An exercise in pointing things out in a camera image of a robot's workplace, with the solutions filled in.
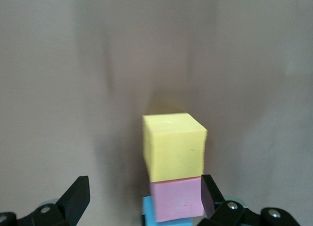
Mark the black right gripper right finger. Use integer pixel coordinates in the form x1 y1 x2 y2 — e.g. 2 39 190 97
195 174 299 226

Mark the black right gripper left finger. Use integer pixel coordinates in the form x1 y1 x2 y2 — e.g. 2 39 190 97
0 176 91 226

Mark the pink foam block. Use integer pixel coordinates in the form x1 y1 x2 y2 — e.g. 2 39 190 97
149 176 205 223

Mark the blue foam block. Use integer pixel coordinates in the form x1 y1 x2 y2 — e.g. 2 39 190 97
141 196 194 226

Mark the yellow foam block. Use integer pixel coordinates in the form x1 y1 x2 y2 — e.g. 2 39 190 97
142 112 208 182

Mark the brown table cover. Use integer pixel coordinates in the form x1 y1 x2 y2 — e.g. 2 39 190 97
0 0 313 226

